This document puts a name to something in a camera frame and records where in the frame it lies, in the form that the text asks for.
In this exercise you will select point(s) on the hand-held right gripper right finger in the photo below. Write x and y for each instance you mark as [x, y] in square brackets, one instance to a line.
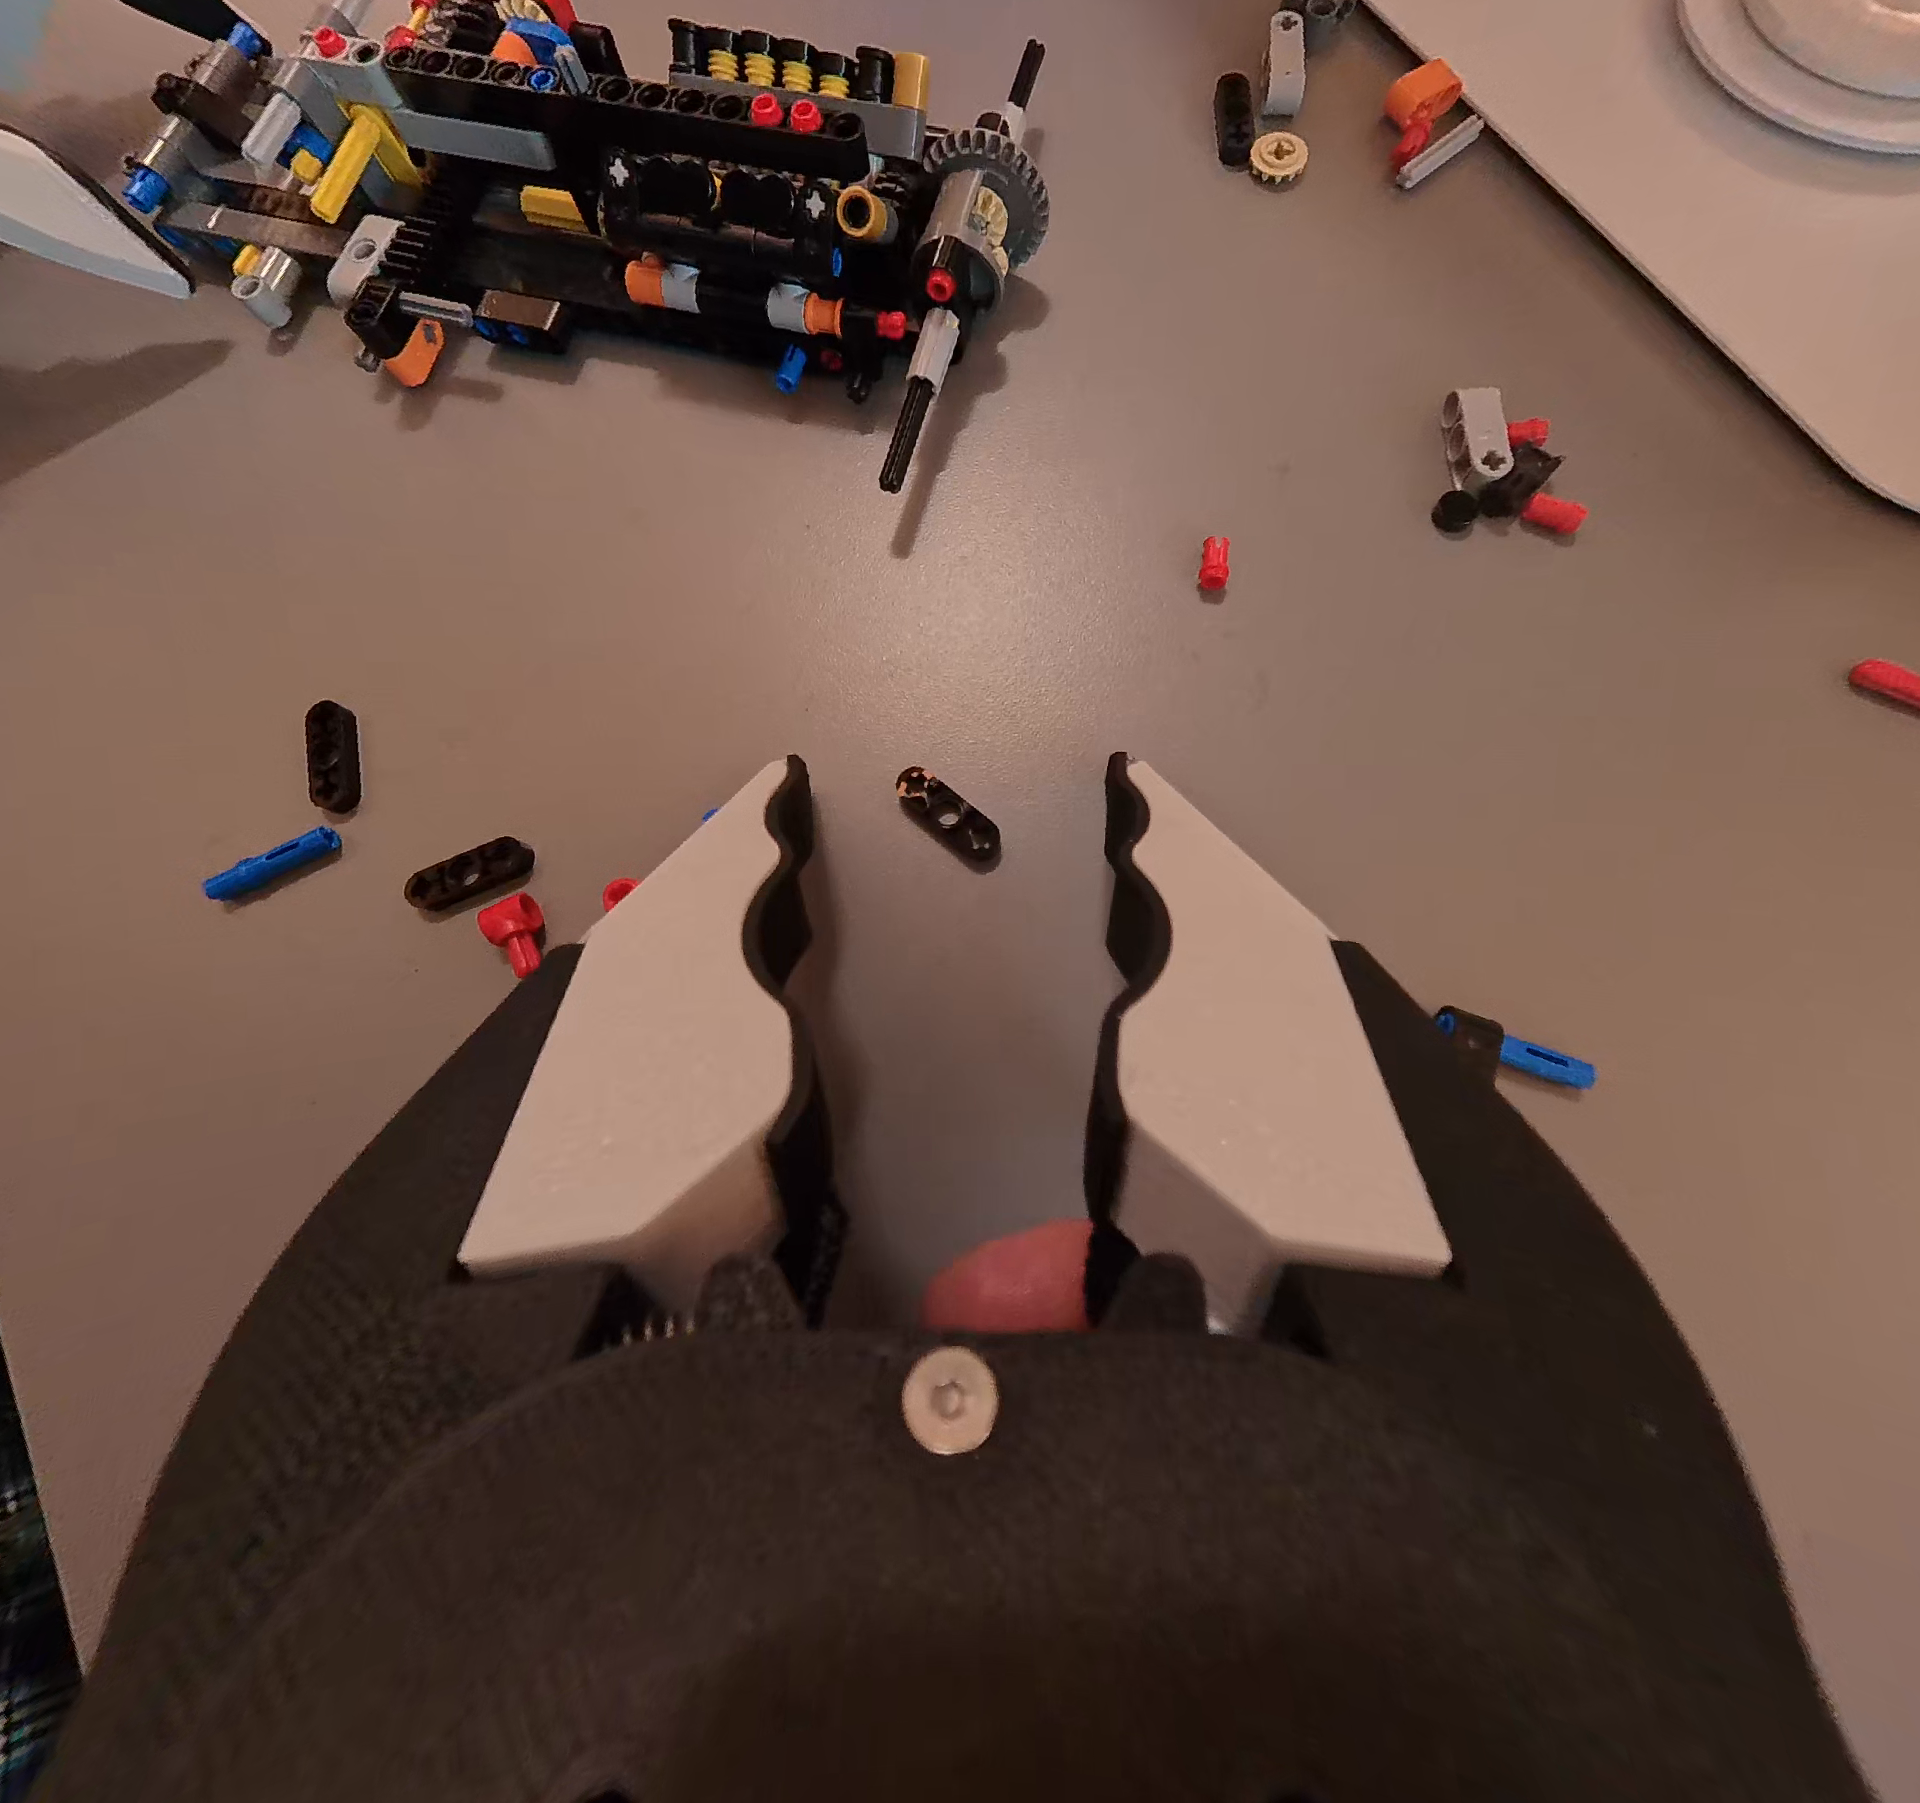
[1257, 1069]

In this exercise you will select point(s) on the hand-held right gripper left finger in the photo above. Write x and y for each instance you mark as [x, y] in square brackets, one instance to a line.
[648, 1055]

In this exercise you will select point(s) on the black three-hole lego beam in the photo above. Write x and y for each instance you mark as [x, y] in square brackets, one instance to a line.
[951, 814]
[330, 754]
[470, 869]

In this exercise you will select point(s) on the lego car chassis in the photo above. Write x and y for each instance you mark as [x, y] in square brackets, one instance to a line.
[679, 183]

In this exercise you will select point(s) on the small red lego piece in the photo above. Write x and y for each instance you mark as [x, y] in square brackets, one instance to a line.
[615, 891]

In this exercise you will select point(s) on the blue and black lego pin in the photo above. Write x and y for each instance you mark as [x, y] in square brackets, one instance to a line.
[1518, 1055]

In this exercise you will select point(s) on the long blue lego pin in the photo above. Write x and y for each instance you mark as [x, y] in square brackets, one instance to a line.
[276, 867]

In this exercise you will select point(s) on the short red lego pin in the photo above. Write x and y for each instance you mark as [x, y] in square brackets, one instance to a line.
[1210, 559]

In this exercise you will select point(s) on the round black lego pin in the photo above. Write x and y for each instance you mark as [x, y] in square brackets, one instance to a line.
[1453, 511]

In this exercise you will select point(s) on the black lego connector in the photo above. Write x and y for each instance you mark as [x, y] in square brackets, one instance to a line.
[1526, 472]

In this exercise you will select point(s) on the light grey lego connector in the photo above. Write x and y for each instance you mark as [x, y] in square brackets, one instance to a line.
[1481, 422]

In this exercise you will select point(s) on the red lego axle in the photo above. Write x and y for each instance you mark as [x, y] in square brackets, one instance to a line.
[1886, 685]

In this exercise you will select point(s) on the tan lego gear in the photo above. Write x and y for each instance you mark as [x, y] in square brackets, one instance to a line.
[1279, 152]

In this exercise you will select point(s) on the thin red lego piece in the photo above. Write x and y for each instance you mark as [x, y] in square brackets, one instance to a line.
[1412, 145]

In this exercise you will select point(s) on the light grey lego axle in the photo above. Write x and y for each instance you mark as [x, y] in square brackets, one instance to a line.
[1451, 145]

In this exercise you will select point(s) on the short black lego beam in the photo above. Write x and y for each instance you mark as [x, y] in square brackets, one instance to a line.
[1237, 116]

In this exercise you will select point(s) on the orange lego connector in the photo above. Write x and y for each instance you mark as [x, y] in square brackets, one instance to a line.
[1427, 90]

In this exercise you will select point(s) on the light grey lego beam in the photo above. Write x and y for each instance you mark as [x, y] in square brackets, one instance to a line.
[1286, 60]

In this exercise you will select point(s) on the grey stand base plate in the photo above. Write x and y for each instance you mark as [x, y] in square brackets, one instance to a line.
[1574, 108]

